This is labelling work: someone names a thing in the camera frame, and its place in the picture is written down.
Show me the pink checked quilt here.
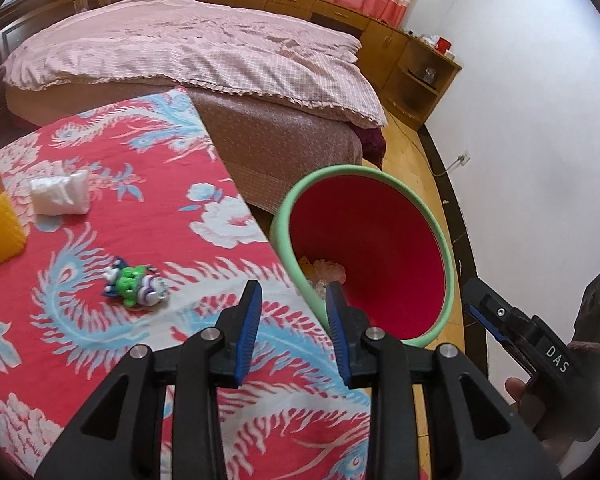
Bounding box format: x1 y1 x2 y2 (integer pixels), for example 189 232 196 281
2 0 388 128

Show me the wooden corner shelf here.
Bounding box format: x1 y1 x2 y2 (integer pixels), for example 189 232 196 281
380 30 464 131

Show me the pink wrapper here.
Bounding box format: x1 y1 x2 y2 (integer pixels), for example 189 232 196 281
312 259 348 293

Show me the purple blanket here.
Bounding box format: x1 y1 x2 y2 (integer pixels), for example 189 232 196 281
355 127 387 168

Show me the green and white toy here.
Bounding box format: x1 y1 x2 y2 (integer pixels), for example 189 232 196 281
101 256 170 308

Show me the white tissue pack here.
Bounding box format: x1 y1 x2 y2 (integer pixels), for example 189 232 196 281
28 170 90 216

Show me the long wooden cabinet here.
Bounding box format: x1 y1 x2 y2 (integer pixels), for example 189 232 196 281
182 0 411 91

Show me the brown bedspread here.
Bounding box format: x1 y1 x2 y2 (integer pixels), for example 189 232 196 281
5 85 365 216

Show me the red bucket with green rim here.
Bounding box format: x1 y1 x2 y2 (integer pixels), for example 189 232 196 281
270 165 456 348

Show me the red floral printed cloth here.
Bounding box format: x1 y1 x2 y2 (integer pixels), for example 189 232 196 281
0 87 373 480

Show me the thin power cable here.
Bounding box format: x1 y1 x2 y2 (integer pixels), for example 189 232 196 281
387 115 463 178

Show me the person's right forearm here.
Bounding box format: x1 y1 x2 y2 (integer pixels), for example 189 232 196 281
567 340 600 361

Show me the person's right hand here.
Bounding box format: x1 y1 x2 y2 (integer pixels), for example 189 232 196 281
504 377 588 480

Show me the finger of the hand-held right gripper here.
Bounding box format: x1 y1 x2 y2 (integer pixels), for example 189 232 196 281
467 277 537 358

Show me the yellow foam mesh sleeve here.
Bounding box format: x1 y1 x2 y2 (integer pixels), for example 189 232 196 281
0 195 27 277

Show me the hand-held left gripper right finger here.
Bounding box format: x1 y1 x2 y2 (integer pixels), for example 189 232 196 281
325 281 563 480

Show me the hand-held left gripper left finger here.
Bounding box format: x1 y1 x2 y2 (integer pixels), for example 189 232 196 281
34 280 263 480

